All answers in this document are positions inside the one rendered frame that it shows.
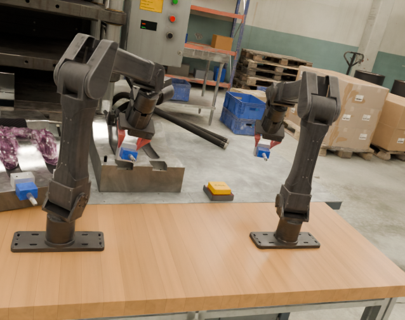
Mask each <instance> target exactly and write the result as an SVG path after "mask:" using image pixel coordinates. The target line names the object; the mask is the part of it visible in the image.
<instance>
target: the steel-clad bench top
mask: <svg viewBox="0 0 405 320"><path fill-rule="evenodd" d="M49 131H50V132H51V133H52V134H53V136H55V137H59V138H60V136H59V134H58V130H57V126H56V124H49ZM164 135H165V139H166V143H167V145H168V147H169V149H170V150H171V151H172V152H173V153H174V155H175V156H176V157H178V158H179V160H180V161H181V162H182V164H183V165H184V166H185V172H184V176H183V182H182V189H181V192H99V190H98V185H97V182H96V178H95V173H94V170H93V165H92V162H91V158H90V154H89V156H88V172H89V179H90V180H91V192H90V198H89V201H88V203H87V204H189V203H275V202H276V195H277V194H279V193H280V189H281V185H282V184H285V181H286V179H287V177H288V175H289V173H290V171H291V168H292V165H293V164H292V163H290V162H289V161H288V160H286V159H285V158H283V157H282V156H281V155H279V154H278V153H277V152H276V151H274V150H273V149H270V150H269V151H270V156H269V158H268V160H267V161H264V158H261V157H255V156H254V155H253V151H254V148H255V138H254V137H239V136H228V135H221V136H223V137H225V138H228V139H230V142H229V144H228V146H227V147H226V149H223V148H221V147H219V146H217V145H215V144H213V143H211V142H209V141H207V140H205V139H203V138H201V137H199V136H197V135H195V134H193V133H181V132H171V131H164ZM208 182H225V183H226V184H227V185H228V186H229V188H230V189H231V193H233V195H234V200H233V201H211V200H210V198H209V197H208V196H207V195H206V193H205V192H204V191H203V186H204V185H208ZM310 194H311V195H312V198H311V201H310V202H325V203H337V202H343V201H342V200H341V199H339V198H338V197H336V196H335V195H334V194H332V193H331V192H330V191H329V190H327V189H326V188H324V187H323V186H322V185H320V184H319V183H317V182H316V181H315V180H314V179H312V191H311V193H310Z"/></svg>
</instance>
